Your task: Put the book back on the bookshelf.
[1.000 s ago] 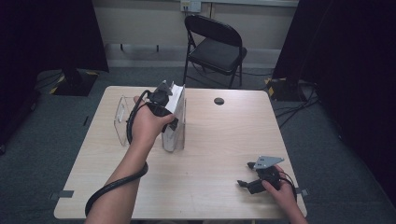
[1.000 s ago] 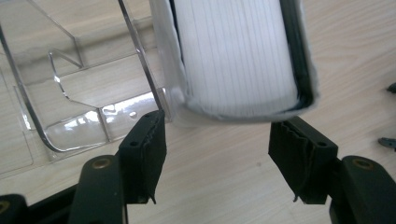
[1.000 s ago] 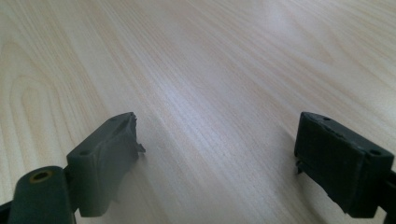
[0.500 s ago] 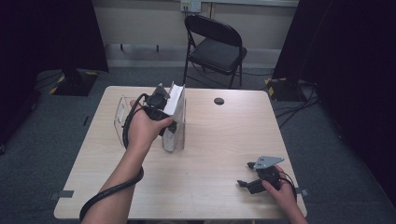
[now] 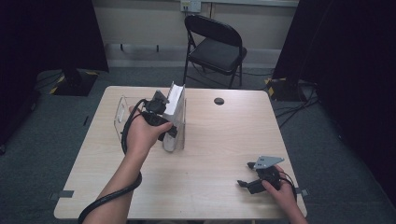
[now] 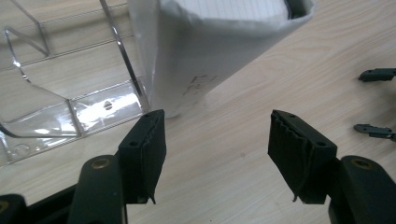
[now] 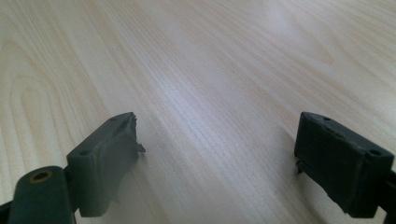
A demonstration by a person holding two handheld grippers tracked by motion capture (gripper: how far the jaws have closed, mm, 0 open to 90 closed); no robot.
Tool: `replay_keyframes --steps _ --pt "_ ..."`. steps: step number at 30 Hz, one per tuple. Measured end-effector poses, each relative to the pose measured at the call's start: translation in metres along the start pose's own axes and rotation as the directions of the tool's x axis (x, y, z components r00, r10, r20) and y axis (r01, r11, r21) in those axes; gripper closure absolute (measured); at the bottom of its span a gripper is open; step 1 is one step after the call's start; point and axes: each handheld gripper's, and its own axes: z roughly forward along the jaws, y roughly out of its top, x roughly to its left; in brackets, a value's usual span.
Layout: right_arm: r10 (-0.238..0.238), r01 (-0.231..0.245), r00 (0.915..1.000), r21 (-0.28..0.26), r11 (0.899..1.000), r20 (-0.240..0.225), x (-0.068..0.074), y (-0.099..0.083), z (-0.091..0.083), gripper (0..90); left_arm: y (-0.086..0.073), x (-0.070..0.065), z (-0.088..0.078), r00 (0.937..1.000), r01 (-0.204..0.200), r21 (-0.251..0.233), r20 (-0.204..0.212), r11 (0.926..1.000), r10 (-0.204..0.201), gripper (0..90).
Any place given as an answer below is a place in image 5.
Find person's right hand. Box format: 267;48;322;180
261;164;298;213

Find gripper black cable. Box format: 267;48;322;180
278;171;299;203
78;98;148;224

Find black floor cables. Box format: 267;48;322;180
274;82;322;129

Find person's left hand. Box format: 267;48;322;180
125;105;174;161

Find clear acrylic file organizer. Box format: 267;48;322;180
113;92;188;154

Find black stand base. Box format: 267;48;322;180
264;76;310;103
49;68;101;97

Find black folding chair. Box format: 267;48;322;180
181;13;248;90

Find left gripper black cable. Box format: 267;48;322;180
78;98;148;224

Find white wall outlet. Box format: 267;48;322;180
180;0;203;14

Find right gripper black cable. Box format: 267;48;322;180
278;171;299;203

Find black curtain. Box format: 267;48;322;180
0;0;110;147
272;0;396;200

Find grey wall cable duct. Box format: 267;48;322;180
201;0;300;8

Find white book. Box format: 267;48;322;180
161;80;187;154

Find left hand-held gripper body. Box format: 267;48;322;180
141;90;171;128

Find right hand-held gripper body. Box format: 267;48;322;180
252;155;286;189

